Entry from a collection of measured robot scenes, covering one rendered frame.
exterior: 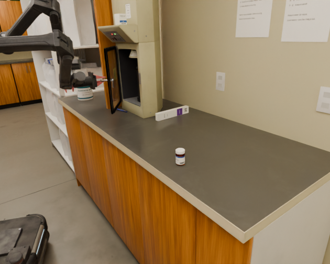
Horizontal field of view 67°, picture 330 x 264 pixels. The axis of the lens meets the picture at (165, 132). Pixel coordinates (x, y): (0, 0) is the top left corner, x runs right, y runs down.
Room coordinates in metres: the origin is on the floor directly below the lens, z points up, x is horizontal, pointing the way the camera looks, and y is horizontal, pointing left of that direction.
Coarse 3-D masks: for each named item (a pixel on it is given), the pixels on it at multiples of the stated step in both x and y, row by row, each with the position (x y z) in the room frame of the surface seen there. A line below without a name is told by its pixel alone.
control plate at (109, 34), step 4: (104, 32) 1.74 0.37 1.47; (108, 32) 1.69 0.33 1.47; (112, 32) 1.65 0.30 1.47; (116, 32) 1.60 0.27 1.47; (108, 36) 1.75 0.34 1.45; (112, 36) 1.70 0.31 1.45; (116, 36) 1.65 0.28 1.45; (120, 36) 1.61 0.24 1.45; (112, 40) 1.77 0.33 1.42; (116, 40) 1.72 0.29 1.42; (120, 40) 1.67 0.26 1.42; (124, 40) 1.63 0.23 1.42
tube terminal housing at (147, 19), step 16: (112, 0) 1.81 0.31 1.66; (128, 0) 1.63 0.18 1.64; (144, 0) 1.60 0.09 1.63; (144, 16) 1.59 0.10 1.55; (144, 32) 1.59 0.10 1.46; (128, 48) 1.67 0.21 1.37; (144, 48) 1.59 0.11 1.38; (144, 64) 1.58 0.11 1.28; (160, 64) 1.80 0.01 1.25; (144, 80) 1.58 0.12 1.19; (160, 80) 1.78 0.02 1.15; (144, 96) 1.57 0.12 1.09; (160, 96) 1.75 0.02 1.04; (144, 112) 1.57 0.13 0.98
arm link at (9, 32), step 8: (32, 0) 1.40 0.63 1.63; (40, 0) 1.41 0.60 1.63; (48, 0) 1.44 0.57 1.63; (32, 8) 1.39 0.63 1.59; (40, 8) 1.39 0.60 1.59; (48, 8) 1.40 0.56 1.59; (56, 8) 1.43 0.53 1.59; (24, 16) 1.42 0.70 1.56; (32, 16) 1.43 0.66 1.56; (16, 24) 1.46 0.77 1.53; (24, 24) 1.45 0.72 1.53; (8, 32) 1.49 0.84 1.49; (16, 32) 1.48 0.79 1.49
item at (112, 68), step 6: (108, 54) 1.59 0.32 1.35; (114, 54) 1.75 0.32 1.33; (108, 60) 1.57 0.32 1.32; (114, 60) 1.73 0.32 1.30; (114, 66) 1.71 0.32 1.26; (114, 72) 1.69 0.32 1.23; (114, 78) 1.67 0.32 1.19; (108, 84) 1.51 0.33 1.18; (114, 84) 1.65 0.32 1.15; (108, 90) 1.51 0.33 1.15; (114, 90) 1.64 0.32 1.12; (114, 96) 1.61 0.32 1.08; (114, 102) 1.60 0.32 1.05
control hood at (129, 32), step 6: (102, 30) 1.74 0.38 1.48; (108, 30) 1.66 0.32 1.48; (114, 30) 1.60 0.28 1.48; (120, 30) 1.53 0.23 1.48; (126, 30) 1.52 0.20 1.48; (132, 30) 1.54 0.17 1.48; (126, 36) 1.55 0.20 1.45; (132, 36) 1.54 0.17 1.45; (126, 42) 1.64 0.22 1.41; (132, 42) 1.58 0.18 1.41
